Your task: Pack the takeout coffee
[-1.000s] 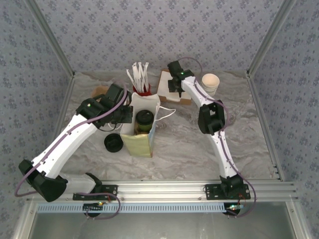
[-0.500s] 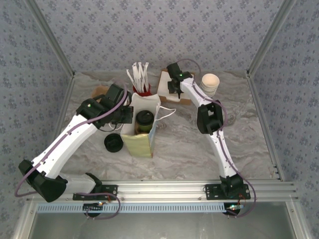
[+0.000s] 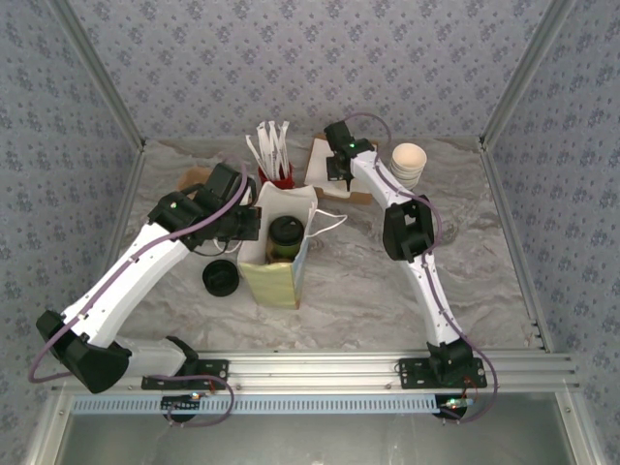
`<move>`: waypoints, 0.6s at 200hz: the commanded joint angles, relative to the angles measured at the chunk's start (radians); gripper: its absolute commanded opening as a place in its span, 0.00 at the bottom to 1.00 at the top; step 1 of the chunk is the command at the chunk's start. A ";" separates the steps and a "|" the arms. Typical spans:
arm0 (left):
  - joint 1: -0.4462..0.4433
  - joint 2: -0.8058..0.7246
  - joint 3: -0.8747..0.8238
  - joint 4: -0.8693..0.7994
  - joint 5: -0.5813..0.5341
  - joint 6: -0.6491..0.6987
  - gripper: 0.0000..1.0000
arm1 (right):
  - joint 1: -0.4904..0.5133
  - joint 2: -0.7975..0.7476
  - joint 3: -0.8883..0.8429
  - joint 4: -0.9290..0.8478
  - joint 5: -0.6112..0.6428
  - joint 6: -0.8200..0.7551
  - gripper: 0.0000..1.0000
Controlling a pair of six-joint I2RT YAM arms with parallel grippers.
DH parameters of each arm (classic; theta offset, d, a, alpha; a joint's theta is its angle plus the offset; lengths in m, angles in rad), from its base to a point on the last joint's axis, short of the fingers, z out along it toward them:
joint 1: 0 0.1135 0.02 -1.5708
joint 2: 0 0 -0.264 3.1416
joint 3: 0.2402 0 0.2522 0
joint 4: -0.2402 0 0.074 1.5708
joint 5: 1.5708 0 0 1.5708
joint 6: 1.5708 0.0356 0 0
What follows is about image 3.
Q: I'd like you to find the black coffee cup lid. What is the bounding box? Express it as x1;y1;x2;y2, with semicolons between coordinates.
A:
267;215;306;244

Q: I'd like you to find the white paper takeout bag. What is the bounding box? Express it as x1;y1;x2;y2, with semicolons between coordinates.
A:
235;182;350;311

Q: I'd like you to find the red straw holder cup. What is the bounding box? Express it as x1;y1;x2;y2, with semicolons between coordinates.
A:
256;164;296;191

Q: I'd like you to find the paper wrapped straw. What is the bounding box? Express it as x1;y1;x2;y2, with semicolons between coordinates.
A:
244;134;271;179
267;122;281;179
275;122;287;179
283;120;293;178
259;122;276;179

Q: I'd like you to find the stack of paper cups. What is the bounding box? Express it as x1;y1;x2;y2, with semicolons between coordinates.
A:
388;141;429;191

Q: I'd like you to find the small circuit board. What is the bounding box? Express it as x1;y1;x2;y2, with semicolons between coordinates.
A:
162;392;203;419
438;395;474;420

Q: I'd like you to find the grey metal base panel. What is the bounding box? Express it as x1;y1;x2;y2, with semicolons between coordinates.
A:
28;392;597;465

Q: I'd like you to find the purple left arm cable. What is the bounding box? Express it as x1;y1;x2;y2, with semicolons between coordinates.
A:
27;161;251;384

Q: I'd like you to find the aluminium side rail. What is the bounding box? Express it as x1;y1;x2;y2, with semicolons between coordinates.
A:
479;139;553;354
75;142;149;357

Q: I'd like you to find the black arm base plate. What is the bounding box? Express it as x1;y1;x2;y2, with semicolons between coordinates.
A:
141;357;230;391
397;356;488;388

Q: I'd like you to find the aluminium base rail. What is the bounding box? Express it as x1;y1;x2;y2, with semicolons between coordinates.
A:
55;351;580;394

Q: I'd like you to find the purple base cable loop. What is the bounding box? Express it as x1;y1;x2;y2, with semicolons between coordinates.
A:
443;356;500;425
164;370;239;430

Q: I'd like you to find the aluminium frame post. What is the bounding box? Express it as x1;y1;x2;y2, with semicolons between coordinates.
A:
50;0;147;151
478;0;580;149

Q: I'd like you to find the slotted grey cable duct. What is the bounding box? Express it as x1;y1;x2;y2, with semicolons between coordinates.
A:
72;392;440;416

